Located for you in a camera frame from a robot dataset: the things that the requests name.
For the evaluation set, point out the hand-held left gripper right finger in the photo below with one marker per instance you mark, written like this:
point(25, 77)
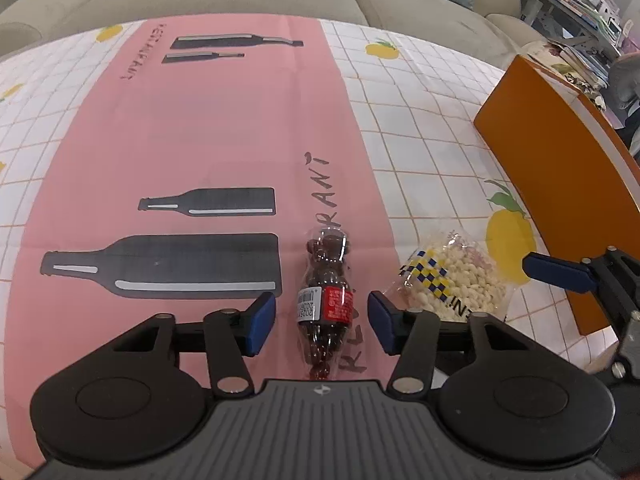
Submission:
point(382, 320)

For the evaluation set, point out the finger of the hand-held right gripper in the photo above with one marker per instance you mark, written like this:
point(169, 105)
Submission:
point(555, 270)

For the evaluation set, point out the clear bag of white candies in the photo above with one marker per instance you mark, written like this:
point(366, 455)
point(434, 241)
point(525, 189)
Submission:
point(470, 282)

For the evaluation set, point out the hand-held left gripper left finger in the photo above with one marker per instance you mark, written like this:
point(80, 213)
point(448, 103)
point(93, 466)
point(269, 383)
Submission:
point(260, 322)

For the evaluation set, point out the small bottle with red label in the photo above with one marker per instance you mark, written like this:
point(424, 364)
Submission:
point(325, 305)

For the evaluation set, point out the stack of books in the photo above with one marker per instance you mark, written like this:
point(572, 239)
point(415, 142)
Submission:
point(575, 65)

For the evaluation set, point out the pink and white printed tablecloth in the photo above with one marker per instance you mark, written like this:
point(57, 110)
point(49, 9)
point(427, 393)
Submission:
point(200, 135)

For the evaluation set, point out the cluttered shelf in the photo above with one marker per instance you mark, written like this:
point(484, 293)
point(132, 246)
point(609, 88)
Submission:
point(585, 0)

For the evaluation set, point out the orange box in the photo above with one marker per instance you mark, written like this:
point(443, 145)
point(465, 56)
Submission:
point(560, 160)

